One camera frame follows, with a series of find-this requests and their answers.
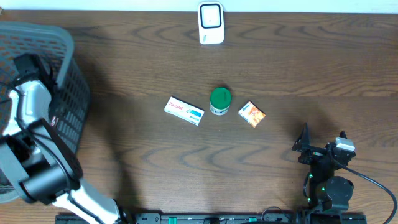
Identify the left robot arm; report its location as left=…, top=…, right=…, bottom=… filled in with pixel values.
left=1, top=54, right=133, bottom=223

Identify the green lid jar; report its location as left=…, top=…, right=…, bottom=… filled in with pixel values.
left=210, top=87, right=232, bottom=116

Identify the white barcode scanner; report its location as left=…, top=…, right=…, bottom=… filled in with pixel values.
left=197, top=1, right=225, bottom=45

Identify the black right camera cable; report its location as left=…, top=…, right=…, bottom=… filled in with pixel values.
left=326, top=144, right=398, bottom=224

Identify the small orange box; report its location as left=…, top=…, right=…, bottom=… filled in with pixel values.
left=238, top=101, right=266, bottom=128

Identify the grey plastic basket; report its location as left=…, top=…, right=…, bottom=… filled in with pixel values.
left=1, top=22, right=90, bottom=203

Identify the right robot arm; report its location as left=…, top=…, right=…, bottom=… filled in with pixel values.
left=292, top=123, right=356, bottom=223

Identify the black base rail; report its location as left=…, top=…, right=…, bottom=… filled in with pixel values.
left=55, top=212, right=368, bottom=224

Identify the white Panadol box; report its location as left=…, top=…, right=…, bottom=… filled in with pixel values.
left=164, top=96, right=205, bottom=126

